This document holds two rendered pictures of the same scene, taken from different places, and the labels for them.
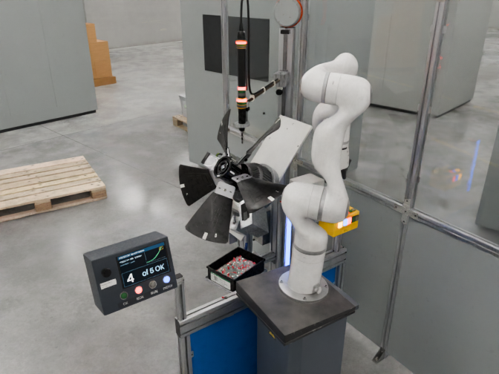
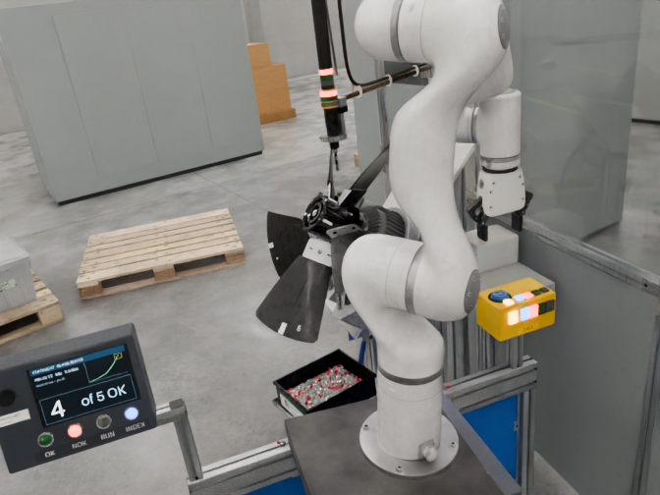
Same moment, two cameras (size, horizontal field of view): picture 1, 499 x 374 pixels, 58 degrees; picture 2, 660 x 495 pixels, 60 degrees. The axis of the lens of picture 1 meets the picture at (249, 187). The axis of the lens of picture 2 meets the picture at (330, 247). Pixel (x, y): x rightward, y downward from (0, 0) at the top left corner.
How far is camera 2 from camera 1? 0.71 m
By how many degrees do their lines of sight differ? 16
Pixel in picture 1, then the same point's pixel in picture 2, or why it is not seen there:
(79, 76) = (240, 108)
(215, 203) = (302, 274)
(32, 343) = (97, 464)
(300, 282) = (391, 435)
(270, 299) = (333, 464)
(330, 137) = (416, 134)
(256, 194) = not seen: hidden behind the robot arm
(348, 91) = (445, 23)
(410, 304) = not seen: outside the picture
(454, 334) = not seen: outside the picture
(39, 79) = (192, 114)
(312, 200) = (393, 272)
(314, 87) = (374, 26)
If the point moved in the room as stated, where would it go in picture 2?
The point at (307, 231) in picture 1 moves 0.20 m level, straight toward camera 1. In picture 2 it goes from (392, 336) to (349, 412)
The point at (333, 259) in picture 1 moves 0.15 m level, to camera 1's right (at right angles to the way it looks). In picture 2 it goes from (507, 381) to (571, 385)
